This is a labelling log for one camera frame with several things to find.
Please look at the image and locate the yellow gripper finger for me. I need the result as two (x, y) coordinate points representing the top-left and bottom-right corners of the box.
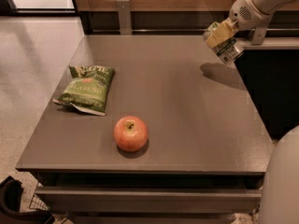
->
(205, 18), (238, 49)

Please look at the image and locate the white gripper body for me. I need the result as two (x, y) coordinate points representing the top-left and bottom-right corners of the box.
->
(228, 0), (272, 31)

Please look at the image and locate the green 7up soda can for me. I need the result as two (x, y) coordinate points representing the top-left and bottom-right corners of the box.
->
(202, 21), (245, 65)

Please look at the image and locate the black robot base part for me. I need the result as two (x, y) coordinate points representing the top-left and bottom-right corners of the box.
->
(0, 176), (55, 224)

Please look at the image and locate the grey table with drawer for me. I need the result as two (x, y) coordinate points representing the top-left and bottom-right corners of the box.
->
(17, 35), (274, 223)

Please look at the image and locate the red apple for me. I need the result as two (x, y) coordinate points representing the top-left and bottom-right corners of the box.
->
(113, 116), (149, 152)

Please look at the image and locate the green jalapeno chips bag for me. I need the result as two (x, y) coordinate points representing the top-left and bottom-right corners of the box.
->
(53, 65), (115, 116)

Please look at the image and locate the right metal wall bracket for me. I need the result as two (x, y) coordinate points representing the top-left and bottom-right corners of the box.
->
(249, 23), (268, 45)

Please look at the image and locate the metal wall bracket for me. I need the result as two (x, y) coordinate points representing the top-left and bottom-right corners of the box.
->
(117, 0), (133, 35)
(249, 23), (268, 45)

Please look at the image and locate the left metal wall bracket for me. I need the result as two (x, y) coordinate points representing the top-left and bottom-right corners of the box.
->
(117, 0), (133, 35)

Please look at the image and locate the wire basket under table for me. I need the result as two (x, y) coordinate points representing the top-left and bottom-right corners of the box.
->
(28, 182), (68, 224)

